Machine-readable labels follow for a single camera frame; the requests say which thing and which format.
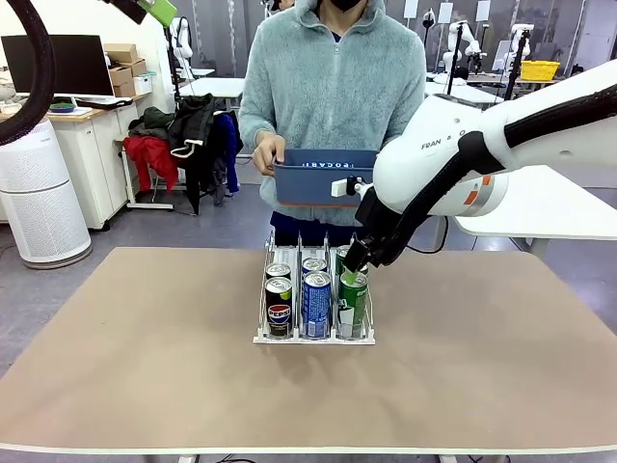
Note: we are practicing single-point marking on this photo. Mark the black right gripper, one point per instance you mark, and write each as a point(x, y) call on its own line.
point(371, 207)

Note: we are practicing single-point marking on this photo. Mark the person's right forearm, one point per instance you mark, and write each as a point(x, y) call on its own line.
point(255, 125)

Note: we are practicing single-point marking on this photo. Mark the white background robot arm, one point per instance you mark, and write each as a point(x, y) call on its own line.
point(525, 48)
point(182, 43)
point(470, 46)

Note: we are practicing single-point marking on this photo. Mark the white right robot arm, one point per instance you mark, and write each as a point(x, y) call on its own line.
point(434, 164)

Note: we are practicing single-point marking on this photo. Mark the person's right hand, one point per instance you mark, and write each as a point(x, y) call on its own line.
point(267, 154)

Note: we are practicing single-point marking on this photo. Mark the brown cardboard box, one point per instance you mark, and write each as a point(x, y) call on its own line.
point(139, 67)
point(119, 74)
point(120, 52)
point(124, 88)

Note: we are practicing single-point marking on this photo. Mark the white storage box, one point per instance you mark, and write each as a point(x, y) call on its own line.
point(143, 84)

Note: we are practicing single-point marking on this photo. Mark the rear left silver can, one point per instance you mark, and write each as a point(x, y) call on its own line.
point(278, 269)

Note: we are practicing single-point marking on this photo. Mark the white background desk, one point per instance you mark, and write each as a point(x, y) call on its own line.
point(463, 91)
point(217, 86)

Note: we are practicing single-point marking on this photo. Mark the black Pepsi can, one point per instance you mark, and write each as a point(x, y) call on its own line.
point(278, 313)

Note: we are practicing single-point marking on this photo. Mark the black keyboard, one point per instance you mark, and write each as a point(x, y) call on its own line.
point(101, 101)

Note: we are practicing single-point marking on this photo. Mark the dark green cloth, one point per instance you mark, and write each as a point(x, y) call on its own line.
point(156, 118)

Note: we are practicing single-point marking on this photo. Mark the black computer monitor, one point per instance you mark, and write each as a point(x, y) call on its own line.
point(58, 62)

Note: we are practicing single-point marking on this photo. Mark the black jacket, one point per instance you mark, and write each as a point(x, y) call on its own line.
point(193, 125)

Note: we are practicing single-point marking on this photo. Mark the green bowl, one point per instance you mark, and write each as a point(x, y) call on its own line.
point(61, 106)

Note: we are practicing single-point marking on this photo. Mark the blue jacket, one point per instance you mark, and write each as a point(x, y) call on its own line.
point(233, 140)

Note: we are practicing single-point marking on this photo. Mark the white cabinet with wooden top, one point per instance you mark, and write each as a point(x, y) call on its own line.
point(96, 154)

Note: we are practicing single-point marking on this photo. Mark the person in teal fleece jacket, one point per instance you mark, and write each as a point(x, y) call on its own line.
point(332, 96)

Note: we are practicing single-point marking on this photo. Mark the black face mask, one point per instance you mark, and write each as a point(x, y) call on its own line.
point(347, 5)

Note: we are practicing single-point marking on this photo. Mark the large white table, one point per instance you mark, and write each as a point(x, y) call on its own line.
point(554, 226)

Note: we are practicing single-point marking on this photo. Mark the small white side table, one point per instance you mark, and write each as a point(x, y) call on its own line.
point(149, 206)

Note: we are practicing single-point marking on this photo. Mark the black tripod stand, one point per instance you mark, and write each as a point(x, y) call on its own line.
point(513, 72)
point(450, 72)

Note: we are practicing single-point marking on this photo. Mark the white air purifier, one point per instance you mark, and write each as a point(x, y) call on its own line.
point(43, 202)

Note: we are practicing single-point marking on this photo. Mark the wooden shelf table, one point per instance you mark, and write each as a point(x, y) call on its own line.
point(530, 83)

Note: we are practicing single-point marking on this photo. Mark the white paper poster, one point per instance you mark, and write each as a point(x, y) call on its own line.
point(483, 9)
point(411, 8)
point(446, 13)

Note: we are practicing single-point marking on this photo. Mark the yellow plastic crate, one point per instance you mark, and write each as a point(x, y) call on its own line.
point(540, 70)

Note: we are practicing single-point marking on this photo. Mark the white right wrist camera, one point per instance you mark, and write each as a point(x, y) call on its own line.
point(342, 187)

